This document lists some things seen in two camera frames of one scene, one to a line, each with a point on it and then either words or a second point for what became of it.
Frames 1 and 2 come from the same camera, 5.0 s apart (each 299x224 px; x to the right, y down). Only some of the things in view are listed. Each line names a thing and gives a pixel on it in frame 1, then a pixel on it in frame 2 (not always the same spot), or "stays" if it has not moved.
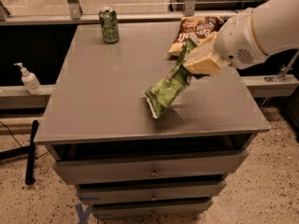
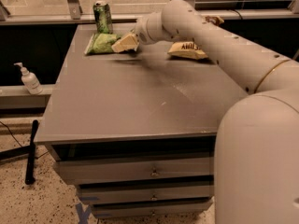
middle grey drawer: x=174 y=191 stays
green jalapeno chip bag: x=160 y=96 -> x=101 y=43
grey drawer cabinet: x=97 y=127 stays
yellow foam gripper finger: x=205 y=60 -> x=128 y=43
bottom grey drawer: x=150 y=208 stays
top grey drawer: x=199 y=164 stays
